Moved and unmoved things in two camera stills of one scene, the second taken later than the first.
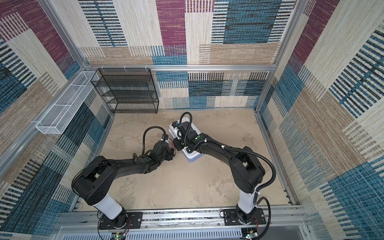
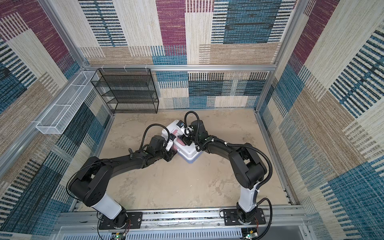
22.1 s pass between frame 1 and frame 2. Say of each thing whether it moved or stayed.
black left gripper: stayed
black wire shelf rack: stayed
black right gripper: moved
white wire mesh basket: stayed
